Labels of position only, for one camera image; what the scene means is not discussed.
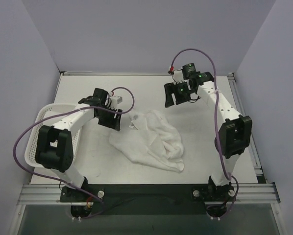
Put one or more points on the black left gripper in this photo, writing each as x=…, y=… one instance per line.
x=111, y=117

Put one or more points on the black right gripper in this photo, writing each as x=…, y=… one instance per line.
x=175, y=91

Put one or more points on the white towel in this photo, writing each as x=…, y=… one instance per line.
x=150, y=140

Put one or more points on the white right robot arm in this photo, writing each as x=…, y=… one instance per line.
x=232, y=129

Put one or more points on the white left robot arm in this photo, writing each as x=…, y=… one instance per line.
x=87, y=106

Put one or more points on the white perforated plastic basket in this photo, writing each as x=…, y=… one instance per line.
x=54, y=141

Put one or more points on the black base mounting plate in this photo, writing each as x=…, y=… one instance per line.
x=148, y=199

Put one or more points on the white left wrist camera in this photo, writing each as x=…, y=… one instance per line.
x=115, y=100

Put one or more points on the aluminium front rail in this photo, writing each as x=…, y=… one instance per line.
x=49, y=194

